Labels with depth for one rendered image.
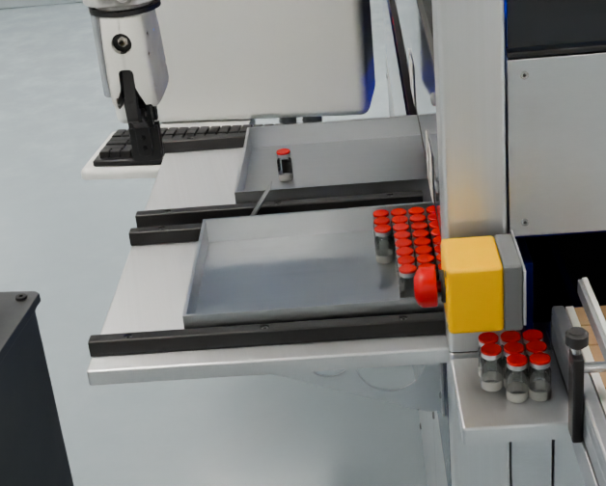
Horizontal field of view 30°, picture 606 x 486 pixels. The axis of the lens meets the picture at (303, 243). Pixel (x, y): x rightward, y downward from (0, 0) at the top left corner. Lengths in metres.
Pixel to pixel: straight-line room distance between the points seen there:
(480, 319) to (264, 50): 1.13
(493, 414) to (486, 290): 0.13
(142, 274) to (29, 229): 2.45
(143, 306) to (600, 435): 0.61
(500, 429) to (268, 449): 1.53
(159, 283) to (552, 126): 0.56
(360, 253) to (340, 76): 0.74
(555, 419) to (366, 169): 0.68
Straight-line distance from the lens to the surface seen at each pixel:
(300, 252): 1.48
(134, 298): 1.42
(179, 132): 2.10
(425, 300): 1.12
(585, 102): 1.14
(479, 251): 1.12
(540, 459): 1.33
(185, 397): 2.84
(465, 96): 1.12
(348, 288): 1.38
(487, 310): 1.11
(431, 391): 1.40
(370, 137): 1.83
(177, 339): 1.29
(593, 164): 1.16
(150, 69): 1.20
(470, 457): 1.32
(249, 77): 2.17
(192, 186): 1.72
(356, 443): 2.61
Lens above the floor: 1.54
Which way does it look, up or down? 26 degrees down
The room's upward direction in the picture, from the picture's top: 6 degrees counter-clockwise
